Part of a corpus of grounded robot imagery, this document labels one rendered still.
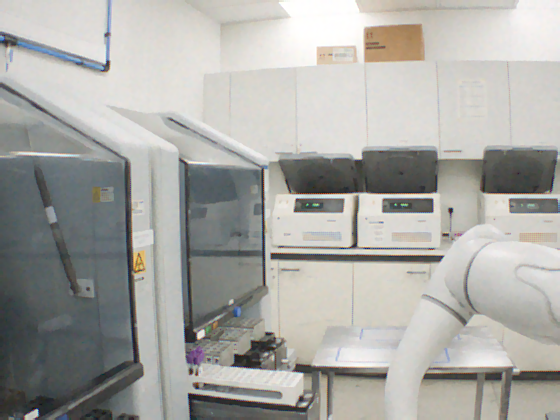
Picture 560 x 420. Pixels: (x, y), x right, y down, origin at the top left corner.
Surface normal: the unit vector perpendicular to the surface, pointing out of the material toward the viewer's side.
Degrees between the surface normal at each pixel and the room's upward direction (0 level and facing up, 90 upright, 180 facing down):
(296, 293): 90
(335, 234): 90
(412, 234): 90
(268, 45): 90
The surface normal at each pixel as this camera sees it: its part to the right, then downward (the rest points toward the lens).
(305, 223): -0.30, 0.05
